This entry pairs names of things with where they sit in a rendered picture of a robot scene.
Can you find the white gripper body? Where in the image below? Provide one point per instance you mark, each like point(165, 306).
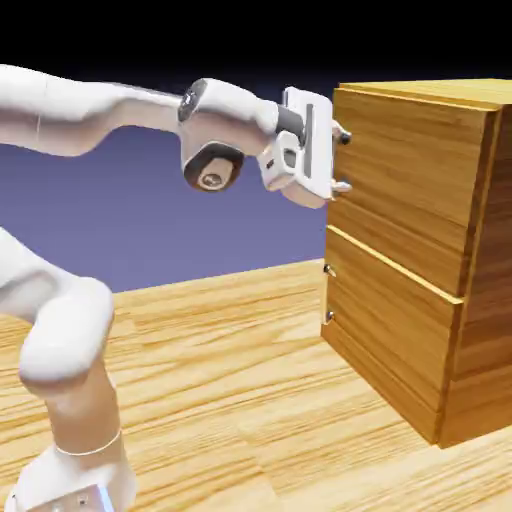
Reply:
point(320, 152)

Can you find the light wood cabinet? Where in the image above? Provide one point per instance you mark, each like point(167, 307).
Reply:
point(488, 240)

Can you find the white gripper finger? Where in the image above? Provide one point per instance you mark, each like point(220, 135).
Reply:
point(338, 128)
point(343, 186)

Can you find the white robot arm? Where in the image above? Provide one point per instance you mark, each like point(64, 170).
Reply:
point(80, 108)

